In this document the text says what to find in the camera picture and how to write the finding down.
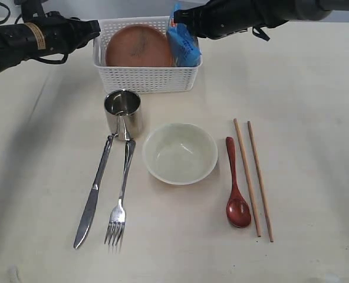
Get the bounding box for wooden chopstick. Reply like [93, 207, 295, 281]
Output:
[247, 121, 274, 243]
[233, 118, 261, 238]

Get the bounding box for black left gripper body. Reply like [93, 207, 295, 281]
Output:
[24, 11, 101, 58]

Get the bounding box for steel fork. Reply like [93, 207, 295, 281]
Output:
[104, 139, 136, 246]

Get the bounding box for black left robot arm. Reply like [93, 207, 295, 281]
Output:
[0, 0, 101, 73]

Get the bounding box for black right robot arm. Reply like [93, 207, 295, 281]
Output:
[173, 0, 349, 41]

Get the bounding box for white perforated plastic basket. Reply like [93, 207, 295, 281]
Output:
[93, 16, 202, 94]

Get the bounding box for dark red wooden spoon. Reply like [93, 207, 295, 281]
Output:
[225, 137, 251, 228]

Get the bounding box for steel knife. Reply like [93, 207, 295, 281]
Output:
[73, 135, 114, 249]

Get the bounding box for blue chips bag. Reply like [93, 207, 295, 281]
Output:
[166, 2, 201, 67]

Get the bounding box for shiny steel cup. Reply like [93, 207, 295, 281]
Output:
[104, 89, 143, 141]

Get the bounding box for cream ceramic bowl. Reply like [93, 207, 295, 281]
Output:
[142, 123, 218, 186]

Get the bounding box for brown wooden plate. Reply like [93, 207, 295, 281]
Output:
[105, 25, 173, 67]

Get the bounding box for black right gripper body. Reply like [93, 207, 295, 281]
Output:
[173, 0, 264, 41]

